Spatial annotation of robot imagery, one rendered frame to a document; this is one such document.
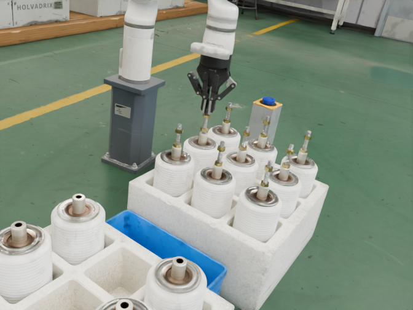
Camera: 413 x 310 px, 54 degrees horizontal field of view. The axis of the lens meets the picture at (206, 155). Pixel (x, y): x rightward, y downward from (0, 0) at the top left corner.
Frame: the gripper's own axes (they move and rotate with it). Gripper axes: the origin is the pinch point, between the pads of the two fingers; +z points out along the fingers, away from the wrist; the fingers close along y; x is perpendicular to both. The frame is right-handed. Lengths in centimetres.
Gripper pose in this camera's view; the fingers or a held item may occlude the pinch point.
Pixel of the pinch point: (208, 106)
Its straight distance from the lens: 104.1
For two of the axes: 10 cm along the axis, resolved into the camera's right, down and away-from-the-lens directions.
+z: -1.5, 8.8, 4.6
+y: -9.4, -2.7, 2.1
